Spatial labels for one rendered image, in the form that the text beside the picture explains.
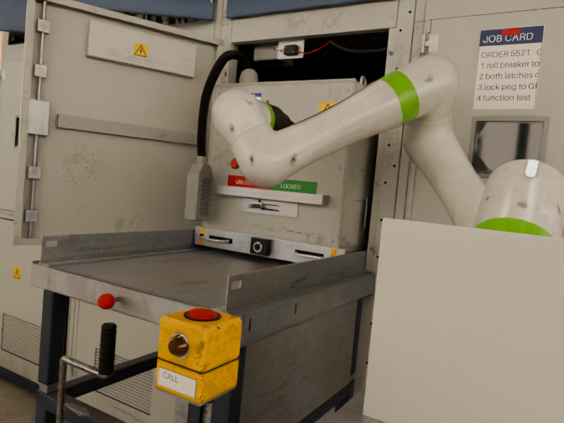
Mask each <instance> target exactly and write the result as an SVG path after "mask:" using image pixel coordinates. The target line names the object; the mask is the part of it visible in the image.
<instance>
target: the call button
mask: <svg viewBox="0 0 564 423"><path fill-rule="evenodd" d="M187 315H188V316H190V317H192V318H196V319H212V318H216V317H217V313H216V312H215V311H213V310H209V309H193V310H191V311H189V312H188V313H187Z"/></svg>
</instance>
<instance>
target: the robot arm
mask: <svg viewBox="0 0 564 423"><path fill-rule="evenodd" d="M457 87H458V74H457V69H456V67H455V66H454V64H453V63H452V62H451V61H449V60H448V59H447V58H445V57H443V56H440V55H425V56H422V57H420V58H419V59H417V60H414V61H412V62H410V63H409V64H407V65H404V66H402V67H400V68H399V69H397V70H394V71H392V72H391V73H389V74H388V75H386V76H384V77H382V78H380V79H378V80H377V81H373V82H371V83H370V84H368V85H367V86H365V87H364V88H362V89H361V90H359V91H357V92H355V93H354V94H352V95H351V96H350V97H347V98H345V99H344V100H342V101H340V102H338V103H337V104H335V105H333V106H331V107H329V108H327V109H325V110H323V111H321V112H319V113H317V114H315V115H313V116H311V117H308V118H306V119H304V120H301V121H299V122H298V123H293V122H292V121H290V118H289V116H288V115H287V114H285V113H284V112H283V111H282V110H281V109H280V108H279V107H276V106H274V105H271V104H269V100H266V102H262V101H260V100H258V99H257V98H256V97H255V96H253V95H252V94H251V93H249V92H247V91H245V90H241V89H232V90H228V91H225V92H223V93H222V94H221V95H220V96H219V97H218V98H217V99H216V100H215V101H214V103H213V106H212V109H211V120H212V122H213V125H214V127H215V128H216V130H217V131H218V132H219V133H220V135H221V136H222V138H223V139H224V140H225V142H226V143H227V145H228V147H229V148H230V150H231V151H232V153H233V155H234V157H235V159H236V161H237V162H238V166H239V168H240V170H241V171H242V173H243V176H244V177H245V179H246V180H247V181H248V182H249V183H251V184H252V185H255V186H257V187H261V188H270V187H273V186H276V185H278V184H280V183H281V182H283V181H284V180H286V179H288V178H289V177H291V176H292V175H293V174H295V173H297V172H298V171H300V170H302V169H304V168H305V167H306V166H308V165H311V164H313V163H315V162H316V161H317V160H319V159H322V158H324V157H326V156H328V155H329V154H332V153H334V152H336V151H338V150H339V149H343V148H345V147H347V146H348V145H351V144H354V143H356V142H358V141H360V140H363V139H365V138H369V137H371V136H374V135H376V134H378V133H382V132H385V131H388V130H390V129H393V128H398V127H399V126H400V125H401V124H404V123H405V131H404V137H403V145H404V149H405V152H406V153H407V155H408V156H409V157H410V158H411V159H412V161H413V162H414V163H415V164H416V166H417V167H418V168H419V169H420V171H421V172H422V173H423V175H424V176H425V177H426V178H427V180H428V181H429V183H430V184H431V186H432V188H433V189H434V191H435V192H436V194H437V195H438V197H439V198H440V200H441V202H442V204H443V206H444V207H445V208H446V211H447V213H448V215H449V217H450V218H451V219H452V222H453V224H454V226H459V227H472V228H479V229H487V230H494V231H501V232H515V233H523V234H530V235H537V236H545V237H552V238H562V233H563V228H564V176H563V175H562V174H561V173H560V172H559V171H558V170H557V169H555V168H554V167H552V166H550V165H549V164H546V163H543V162H540V161H538V160H533V159H517V160H513V161H510V162H508V163H505V164H502V165H500V166H499V167H498V168H497V169H496V170H495V171H494V172H493V173H492V174H491V175H490V176H489V178H488V182H487V184H486V185H485V184H484V183H483V181H482V180H481V178H480V177H479V175H478V174H477V172H476V171H475V169H474V168H473V166H472V165H471V163H470V162H469V160H468V158H467V156H466V155H465V153H464V152H463V150H462V147H461V145H460V144H459V142H458V140H457V137H456V135H455V133H454V128H453V108H454V103H455V99H456V94H457Z"/></svg>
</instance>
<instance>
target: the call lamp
mask: <svg viewBox="0 0 564 423"><path fill-rule="evenodd" d="M168 349H169V351H170V353H171V354H172V355H173V356H174V357H175V358H178V359H182V358H186V357H187V356H188V354H189V352H190V342H189V340H188V338H187V336H186V335H185V334H184V333H182V332H176V333H174V334H173V335H172V336H171V337H170V342H169V345H168Z"/></svg>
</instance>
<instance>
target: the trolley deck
mask: <svg viewBox="0 0 564 423"><path fill-rule="evenodd" d="M39 263H40V260H35V261H32V273H31V285H32V286H35V287H38V288H41V289H44V290H48V291H52V292H55V293H57V294H60V295H65V296H68V297H70V298H74V299H77V300H81V301H85V302H87V303H90V304H93V305H96V306H99V305H98V303H97V302H98V298H99V297H100V296H101V295H102V294H106V293H110V294H112V295H113V296H114V297H120V301H117V302H115V304H114V306H113V308H111V309H109V310H112V311H117V312H120V313H123V314H125V315H129V316H133V317H136V318H139V319H142V320H145V321H150V322H153V323H155V324H158V325H160V318H162V317H163V316H165V315H169V314H172V313H176V312H179V311H185V310H189V309H192V308H196V307H199V306H200V307H204V308H207V309H211V308H212V307H215V306H221V305H225V304H226V294H227V276H228V275H232V274H241V273H245V272H250V271H254V270H259V269H267V268H273V267H277V266H281V265H286V264H295V262H290V261H285V260H281V259H276V258H267V257H263V256H258V255H252V254H248V253H239V252H234V251H230V250H225V249H212V250H204V251H195V252H188V253H172V254H164V255H156V256H148V257H140V258H124V259H116V260H108V261H100V262H91V263H83V264H68V265H60V266H52V267H48V266H44V265H41V264H39ZM373 282H374V274H360V275H358V276H355V277H352V278H349V279H344V280H341V281H338V282H335V283H332V284H329V285H324V286H322V287H318V288H315V289H313V290H308V291H305V292H301V293H299V294H296V295H291V296H287V297H285V298H282V299H278V300H274V301H270V302H268V303H265V304H262V305H257V306H254V307H251V308H248V309H245V310H242V311H237V312H234V313H232V314H229V315H233V316H238V317H240V319H241V320H242V330H241V341H240V347H244V346H246V345H248V344H250V343H253V342H256V341H258V340H260V339H263V338H265V337H268V336H271V335H273V334H275V333H277V332H281V331H283V330H285V329H287V328H289V327H292V326H295V325H297V324H300V323H302V322H304V321H307V320H310V319H311V318H314V317H316V316H319V315H321V314H324V313H326V312H328V311H332V310H334V309H336V308H338V307H340V306H344V305H346V304H348V303H350V302H353V301H355V300H358V299H361V298H363V297H364V296H367V295H371V294H372V293H373Z"/></svg>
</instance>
